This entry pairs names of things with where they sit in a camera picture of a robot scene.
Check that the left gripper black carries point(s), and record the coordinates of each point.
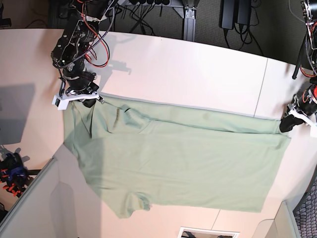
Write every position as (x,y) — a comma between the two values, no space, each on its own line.
(305,103)

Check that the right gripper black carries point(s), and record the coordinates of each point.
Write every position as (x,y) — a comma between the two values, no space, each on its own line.
(79,81)

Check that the light green polo T-shirt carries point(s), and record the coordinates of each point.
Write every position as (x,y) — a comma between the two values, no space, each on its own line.
(135,154)

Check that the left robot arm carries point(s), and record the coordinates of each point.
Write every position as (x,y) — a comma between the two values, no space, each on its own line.
(307,57)

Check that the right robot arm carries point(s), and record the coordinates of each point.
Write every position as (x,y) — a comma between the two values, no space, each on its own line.
(75,48)

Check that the grey mesh chair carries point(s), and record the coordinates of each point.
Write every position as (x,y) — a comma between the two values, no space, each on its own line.
(306,214)

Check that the grey partition panel right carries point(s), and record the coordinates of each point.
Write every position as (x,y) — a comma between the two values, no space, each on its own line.
(282,226)

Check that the grey partition panel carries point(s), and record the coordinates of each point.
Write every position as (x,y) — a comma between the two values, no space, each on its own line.
(282,226)
(45,210)

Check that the grey partition panel left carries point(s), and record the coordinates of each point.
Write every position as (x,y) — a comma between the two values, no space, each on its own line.
(45,210)

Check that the black power adapter pair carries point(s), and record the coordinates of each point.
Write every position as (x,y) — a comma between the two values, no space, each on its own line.
(234,11)

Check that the white framed tray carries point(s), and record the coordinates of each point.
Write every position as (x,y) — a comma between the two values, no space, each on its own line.
(186,232)

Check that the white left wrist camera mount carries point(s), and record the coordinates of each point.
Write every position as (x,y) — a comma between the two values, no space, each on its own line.
(295,113)

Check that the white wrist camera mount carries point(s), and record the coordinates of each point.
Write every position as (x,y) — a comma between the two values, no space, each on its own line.
(62,101)
(295,113)

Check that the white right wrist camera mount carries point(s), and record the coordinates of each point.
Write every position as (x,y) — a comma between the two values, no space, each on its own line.
(62,101)

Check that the aluminium frame post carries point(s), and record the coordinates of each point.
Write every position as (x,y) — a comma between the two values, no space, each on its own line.
(189,24)

